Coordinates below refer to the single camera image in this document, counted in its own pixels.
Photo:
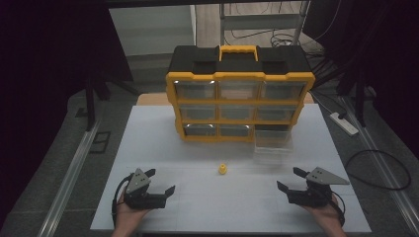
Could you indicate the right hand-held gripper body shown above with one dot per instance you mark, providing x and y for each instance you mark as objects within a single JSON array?
[{"x": 313, "y": 194}]

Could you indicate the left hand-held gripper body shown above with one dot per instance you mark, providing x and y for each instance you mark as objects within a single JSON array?
[{"x": 145, "y": 199}]

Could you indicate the person's left hand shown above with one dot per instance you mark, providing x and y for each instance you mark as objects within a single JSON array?
[{"x": 129, "y": 215}]

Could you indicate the person's right hand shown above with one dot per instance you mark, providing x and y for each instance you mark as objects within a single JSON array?
[{"x": 324, "y": 214}]

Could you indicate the clear plastic drawer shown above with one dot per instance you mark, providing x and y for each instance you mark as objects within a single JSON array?
[{"x": 272, "y": 141}]

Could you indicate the small yellow plastic cap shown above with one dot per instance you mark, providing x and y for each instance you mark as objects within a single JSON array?
[{"x": 223, "y": 169}]

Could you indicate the white power strip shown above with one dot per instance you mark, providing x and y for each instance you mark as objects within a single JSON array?
[{"x": 344, "y": 124}]

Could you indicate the wooden table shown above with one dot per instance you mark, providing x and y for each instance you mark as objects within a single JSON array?
[{"x": 153, "y": 98}]

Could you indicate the black stand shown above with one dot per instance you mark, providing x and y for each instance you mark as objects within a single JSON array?
[
  {"x": 89, "y": 98},
  {"x": 360, "y": 98}
]

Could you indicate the set of clear cabinet drawers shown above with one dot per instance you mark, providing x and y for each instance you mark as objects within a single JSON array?
[{"x": 197, "y": 89}]

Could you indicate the yellow and black drawer cabinet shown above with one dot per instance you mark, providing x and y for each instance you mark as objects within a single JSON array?
[{"x": 237, "y": 62}]

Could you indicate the dark curtain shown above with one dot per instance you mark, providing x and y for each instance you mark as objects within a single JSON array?
[
  {"x": 49, "y": 49},
  {"x": 378, "y": 39}
]

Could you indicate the grey metal rack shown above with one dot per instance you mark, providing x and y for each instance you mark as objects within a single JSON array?
[{"x": 260, "y": 21}]

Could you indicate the black floor socket frame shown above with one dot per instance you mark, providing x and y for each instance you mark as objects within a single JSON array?
[{"x": 100, "y": 142}]

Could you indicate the metal floor rail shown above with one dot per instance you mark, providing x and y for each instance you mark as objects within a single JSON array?
[
  {"x": 69, "y": 177},
  {"x": 382, "y": 158}
]

